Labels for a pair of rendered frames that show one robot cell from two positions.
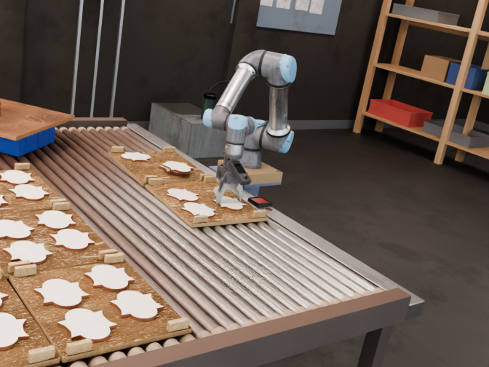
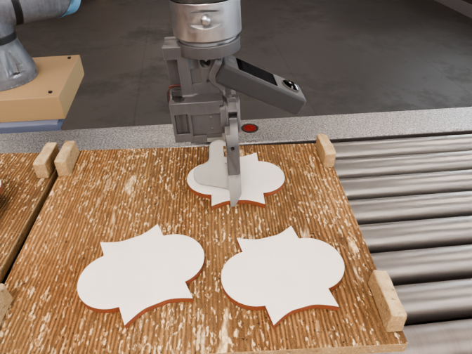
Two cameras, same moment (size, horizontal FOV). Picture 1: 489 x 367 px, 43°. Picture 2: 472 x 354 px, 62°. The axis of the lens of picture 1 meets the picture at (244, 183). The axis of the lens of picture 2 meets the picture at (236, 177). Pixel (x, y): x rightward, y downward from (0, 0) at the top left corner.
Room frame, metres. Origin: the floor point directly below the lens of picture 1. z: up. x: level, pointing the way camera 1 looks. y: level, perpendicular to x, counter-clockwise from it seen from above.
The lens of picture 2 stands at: (2.15, 0.42, 1.29)
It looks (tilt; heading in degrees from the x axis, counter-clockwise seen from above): 38 degrees down; 303
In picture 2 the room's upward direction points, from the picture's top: straight up
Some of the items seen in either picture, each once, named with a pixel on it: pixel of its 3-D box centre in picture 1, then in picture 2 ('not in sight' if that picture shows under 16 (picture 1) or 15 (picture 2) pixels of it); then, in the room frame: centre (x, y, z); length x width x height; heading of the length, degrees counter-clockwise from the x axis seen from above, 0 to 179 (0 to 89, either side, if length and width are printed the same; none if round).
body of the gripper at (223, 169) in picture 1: (230, 167); (206, 87); (2.43, 0.07, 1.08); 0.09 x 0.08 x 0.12; 37
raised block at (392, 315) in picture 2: (201, 218); (386, 298); (2.16, 0.14, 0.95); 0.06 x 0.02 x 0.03; 126
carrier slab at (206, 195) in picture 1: (205, 202); (196, 226); (2.39, 0.14, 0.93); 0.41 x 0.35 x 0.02; 36
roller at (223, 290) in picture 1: (117, 202); not in sight; (2.29, 0.48, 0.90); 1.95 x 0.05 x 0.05; 40
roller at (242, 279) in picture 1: (140, 200); not in sight; (2.35, 0.40, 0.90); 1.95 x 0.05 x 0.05; 40
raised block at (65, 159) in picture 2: (210, 178); (67, 157); (2.63, 0.15, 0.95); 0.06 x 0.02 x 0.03; 126
